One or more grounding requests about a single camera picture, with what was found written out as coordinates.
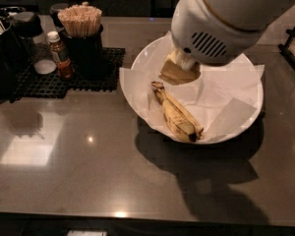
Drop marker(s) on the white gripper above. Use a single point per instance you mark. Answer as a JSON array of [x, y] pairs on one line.
[[205, 29]]

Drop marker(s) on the spotted banana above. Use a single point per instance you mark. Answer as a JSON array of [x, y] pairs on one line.
[[198, 128], [177, 123]]

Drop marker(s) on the white round bowl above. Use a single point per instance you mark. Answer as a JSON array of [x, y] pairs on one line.
[[246, 82]]

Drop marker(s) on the white paper liner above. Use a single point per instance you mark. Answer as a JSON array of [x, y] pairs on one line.
[[226, 95]]

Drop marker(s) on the black chopstick holder cup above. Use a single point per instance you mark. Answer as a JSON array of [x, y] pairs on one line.
[[86, 53]]

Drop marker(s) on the wooden chopsticks bundle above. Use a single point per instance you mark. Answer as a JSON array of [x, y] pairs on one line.
[[81, 21]]

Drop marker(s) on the small orange sauce bottle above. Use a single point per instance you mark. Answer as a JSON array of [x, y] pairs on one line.
[[61, 56]]

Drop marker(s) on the dark jar behind chopsticks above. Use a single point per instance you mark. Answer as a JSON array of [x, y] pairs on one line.
[[54, 10]]

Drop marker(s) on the black grid mat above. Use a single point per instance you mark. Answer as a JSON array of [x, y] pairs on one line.
[[31, 84]]

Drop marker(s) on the glass shaker black lid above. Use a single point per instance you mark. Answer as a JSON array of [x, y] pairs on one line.
[[28, 28]]

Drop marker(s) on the black container at left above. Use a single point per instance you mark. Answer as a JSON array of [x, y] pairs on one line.
[[13, 58]]

